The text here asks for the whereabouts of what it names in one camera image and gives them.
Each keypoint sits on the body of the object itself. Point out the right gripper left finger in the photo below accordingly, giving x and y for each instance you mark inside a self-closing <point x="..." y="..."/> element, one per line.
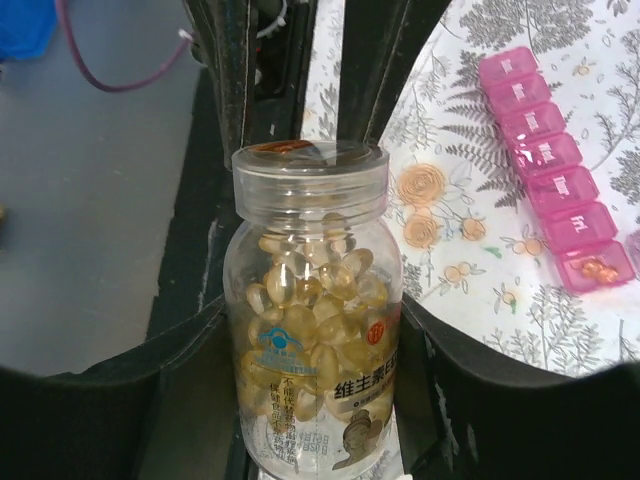
<point x="165" y="409"/>

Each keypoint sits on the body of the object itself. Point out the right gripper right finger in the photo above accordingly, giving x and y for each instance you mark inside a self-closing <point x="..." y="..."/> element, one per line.
<point x="466" y="411"/>

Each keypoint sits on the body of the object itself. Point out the floral table mat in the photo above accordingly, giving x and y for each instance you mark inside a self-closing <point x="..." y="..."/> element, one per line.
<point x="473" y="254"/>

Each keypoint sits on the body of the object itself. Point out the orange pills in organizer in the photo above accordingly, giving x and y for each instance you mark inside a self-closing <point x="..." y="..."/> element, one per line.
<point x="596" y="270"/>

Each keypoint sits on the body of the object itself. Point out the blue plastic storage bin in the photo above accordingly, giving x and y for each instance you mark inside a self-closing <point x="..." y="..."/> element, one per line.
<point x="26" y="28"/>

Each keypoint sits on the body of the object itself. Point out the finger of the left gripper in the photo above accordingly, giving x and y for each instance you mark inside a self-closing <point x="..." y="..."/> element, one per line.
<point x="226" y="40"/>
<point x="381" y="41"/>

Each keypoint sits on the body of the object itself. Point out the clear bottle of yellow pills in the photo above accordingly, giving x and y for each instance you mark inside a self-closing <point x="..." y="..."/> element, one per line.
<point x="313" y="283"/>

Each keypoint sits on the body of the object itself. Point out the pink weekly pill organizer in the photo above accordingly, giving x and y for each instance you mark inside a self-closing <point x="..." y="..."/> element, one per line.
<point x="562" y="192"/>

